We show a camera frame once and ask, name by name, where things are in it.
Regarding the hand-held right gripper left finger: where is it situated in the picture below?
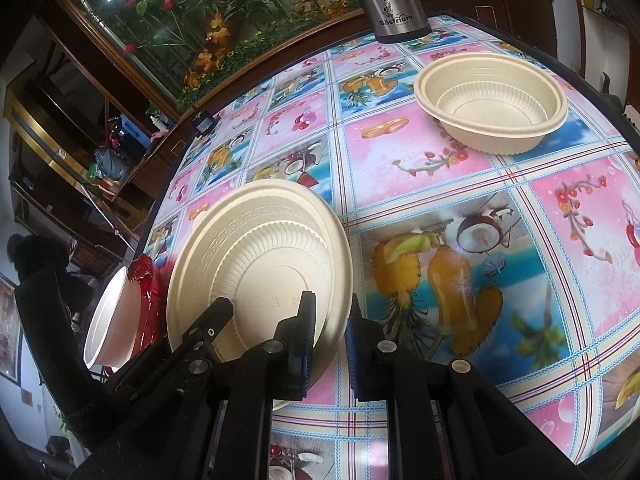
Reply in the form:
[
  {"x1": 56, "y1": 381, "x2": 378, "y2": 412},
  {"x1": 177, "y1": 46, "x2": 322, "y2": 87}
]
[{"x1": 75, "y1": 292, "x2": 318, "y2": 480}]

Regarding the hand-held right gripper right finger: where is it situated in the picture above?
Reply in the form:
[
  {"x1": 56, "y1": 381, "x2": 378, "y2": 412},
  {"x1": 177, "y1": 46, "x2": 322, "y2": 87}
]
[{"x1": 344, "y1": 294, "x2": 586, "y2": 480}]

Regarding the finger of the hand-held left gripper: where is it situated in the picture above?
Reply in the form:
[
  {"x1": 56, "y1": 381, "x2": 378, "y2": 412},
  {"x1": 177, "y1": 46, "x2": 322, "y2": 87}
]
[{"x1": 102, "y1": 298, "x2": 235, "y2": 402}]

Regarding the white bowl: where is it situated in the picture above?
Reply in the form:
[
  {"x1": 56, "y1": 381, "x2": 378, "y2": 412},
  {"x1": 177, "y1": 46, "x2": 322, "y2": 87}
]
[{"x1": 82, "y1": 266, "x2": 147, "y2": 368}]

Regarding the large red scalloped plate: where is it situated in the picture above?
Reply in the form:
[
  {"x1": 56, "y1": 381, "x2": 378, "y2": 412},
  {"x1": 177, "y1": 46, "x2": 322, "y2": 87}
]
[{"x1": 125, "y1": 254, "x2": 170, "y2": 356}]

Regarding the beige ribbed bowl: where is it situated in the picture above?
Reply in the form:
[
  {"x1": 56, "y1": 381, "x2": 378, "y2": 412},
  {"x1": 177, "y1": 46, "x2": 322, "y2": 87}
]
[
  {"x1": 166, "y1": 179, "x2": 355, "y2": 411},
  {"x1": 413, "y1": 52, "x2": 568, "y2": 154}
]

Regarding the printed fruit tablecloth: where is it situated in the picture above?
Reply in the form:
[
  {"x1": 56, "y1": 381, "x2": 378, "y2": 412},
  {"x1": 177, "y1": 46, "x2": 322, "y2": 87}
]
[{"x1": 142, "y1": 14, "x2": 640, "y2": 480}]

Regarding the grey bag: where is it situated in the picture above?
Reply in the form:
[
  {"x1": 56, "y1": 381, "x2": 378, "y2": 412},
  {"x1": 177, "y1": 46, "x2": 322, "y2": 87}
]
[{"x1": 92, "y1": 147, "x2": 132, "y2": 183}]

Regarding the wooden cabinet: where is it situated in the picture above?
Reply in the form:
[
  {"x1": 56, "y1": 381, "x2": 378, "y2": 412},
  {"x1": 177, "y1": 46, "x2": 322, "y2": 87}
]
[{"x1": 2, "y1": 7, "x2": 201, "y2": 261}]

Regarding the steel thermos flask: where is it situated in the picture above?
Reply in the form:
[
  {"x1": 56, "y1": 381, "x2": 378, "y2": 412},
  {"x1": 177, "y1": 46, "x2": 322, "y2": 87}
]
[{"x1": 336, "y1": 0, "x2": 431, "y2": 45}]

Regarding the framed wall picture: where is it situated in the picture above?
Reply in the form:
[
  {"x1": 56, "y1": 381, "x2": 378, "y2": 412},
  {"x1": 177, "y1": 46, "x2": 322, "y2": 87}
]
[{"x1": 0, "y1": 272, "x2": 23, "y2": 385}]

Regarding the flower wall poster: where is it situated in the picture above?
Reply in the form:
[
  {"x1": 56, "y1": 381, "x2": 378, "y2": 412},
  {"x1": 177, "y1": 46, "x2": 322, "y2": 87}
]
[{"x1": 52, "y1": 0, "x2": 451, "y2": 108}]

